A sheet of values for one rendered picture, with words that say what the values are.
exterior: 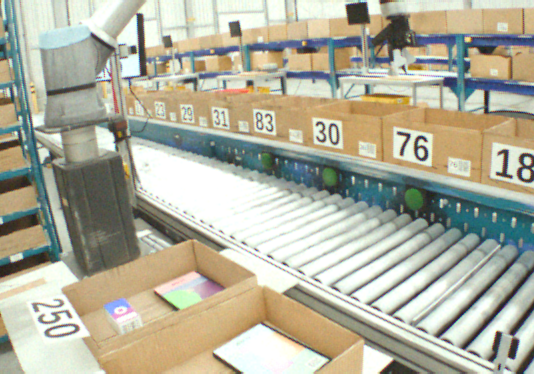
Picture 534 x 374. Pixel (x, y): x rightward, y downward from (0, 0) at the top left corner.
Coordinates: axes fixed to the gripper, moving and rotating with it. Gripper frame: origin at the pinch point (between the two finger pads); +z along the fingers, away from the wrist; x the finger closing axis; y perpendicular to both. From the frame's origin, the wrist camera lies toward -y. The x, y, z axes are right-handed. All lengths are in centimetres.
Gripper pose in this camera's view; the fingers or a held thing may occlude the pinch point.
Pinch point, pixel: (400, 71)
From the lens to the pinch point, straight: 159.8
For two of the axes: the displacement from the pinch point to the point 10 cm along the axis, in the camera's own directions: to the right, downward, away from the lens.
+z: 2.0, 9.4, 2.7
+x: 7.3, -3.3, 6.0
